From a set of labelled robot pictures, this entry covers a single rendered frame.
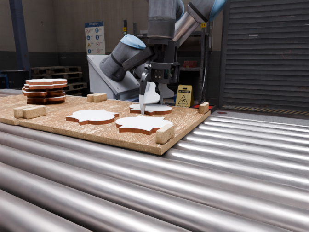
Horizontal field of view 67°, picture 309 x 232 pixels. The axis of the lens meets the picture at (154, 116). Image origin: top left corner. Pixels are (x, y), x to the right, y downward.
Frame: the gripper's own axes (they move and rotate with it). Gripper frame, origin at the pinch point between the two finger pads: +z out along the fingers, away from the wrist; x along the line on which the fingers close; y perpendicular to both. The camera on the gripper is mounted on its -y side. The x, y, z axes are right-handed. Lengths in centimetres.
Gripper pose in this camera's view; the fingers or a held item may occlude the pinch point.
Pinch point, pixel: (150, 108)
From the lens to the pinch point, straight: 70.6
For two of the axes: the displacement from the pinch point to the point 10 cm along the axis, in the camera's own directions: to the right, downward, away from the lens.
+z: -0.6, 9.6, 2.7
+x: 4.6, -2.1, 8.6
